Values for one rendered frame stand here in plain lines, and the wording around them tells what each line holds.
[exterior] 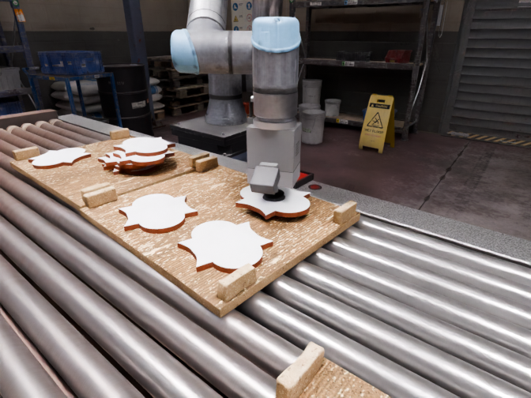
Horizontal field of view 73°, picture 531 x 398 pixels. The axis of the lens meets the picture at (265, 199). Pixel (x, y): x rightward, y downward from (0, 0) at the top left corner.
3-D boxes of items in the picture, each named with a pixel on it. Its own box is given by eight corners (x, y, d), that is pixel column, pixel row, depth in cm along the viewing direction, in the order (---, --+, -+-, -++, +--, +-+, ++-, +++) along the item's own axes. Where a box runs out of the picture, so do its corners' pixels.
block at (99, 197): (114, 197, 74) (112, 185, 73) (118, 200, 73) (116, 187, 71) (84, 207, 70) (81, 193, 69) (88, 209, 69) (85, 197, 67)
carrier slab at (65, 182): (131, 140, 119) (130, 135, 118) (214, 167, 95) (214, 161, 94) (11, 167, 95) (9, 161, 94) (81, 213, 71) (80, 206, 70)
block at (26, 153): (38, 155, 99) (35, 145, 98) (41, 156, 98) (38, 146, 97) (14, 160, 95) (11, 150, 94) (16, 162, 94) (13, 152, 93)
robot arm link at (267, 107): (292, 95, 56) (242, 93, 58) (291, 125, 58) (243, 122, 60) (302, 88, 62) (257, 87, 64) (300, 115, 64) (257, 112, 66)
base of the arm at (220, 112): (223, 114, 141) (222, 88, 137) (254, 119, 134) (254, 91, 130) (197, 122, 130) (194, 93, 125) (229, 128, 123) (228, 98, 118)
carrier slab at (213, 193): (217, 169, 93) (217, 163, 92) (359, 219, 68) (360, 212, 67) (80, 215, 70) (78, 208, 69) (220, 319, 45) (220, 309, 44)
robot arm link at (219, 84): (210, 90, 133) (208, 50, 127) (246, 90, 133) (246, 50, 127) (206, 95, 122) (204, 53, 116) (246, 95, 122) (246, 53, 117)
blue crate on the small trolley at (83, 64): (70, 70, 397) (66, 50, 388) (106, 72, 381) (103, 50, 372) (40, 74, 364) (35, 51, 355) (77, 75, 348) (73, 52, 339)
